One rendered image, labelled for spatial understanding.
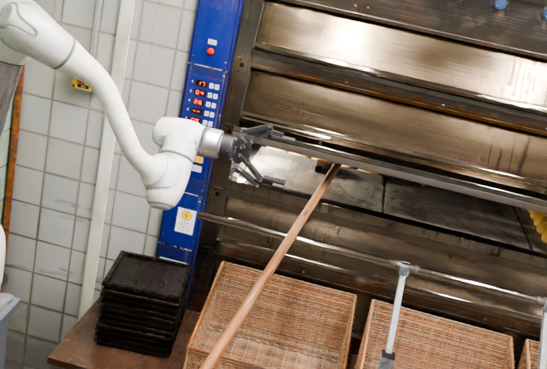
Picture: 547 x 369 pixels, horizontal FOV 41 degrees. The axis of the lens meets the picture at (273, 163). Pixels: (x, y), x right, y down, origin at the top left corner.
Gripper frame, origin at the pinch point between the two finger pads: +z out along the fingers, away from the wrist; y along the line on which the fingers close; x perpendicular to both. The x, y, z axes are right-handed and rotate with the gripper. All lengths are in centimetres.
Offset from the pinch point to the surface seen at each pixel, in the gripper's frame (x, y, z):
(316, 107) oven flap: -56, -5, 1
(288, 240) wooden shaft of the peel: -11.6, 30.0, 5.2
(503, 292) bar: -19, 32, 77
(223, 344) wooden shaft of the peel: 40, 42, -2
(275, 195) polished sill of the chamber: -56, 32, -6
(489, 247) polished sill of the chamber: -57, 32, 77
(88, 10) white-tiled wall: -55, -21, -90
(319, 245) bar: -18.8, 32.0, 15.3
